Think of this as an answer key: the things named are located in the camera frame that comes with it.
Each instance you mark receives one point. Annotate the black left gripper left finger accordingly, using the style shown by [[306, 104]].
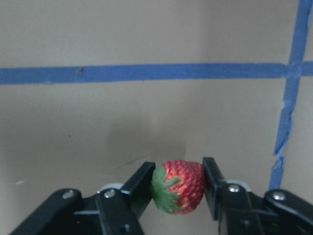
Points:
[[120, 209]]

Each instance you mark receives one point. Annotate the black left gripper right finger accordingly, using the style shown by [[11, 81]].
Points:
[[229, 203]]

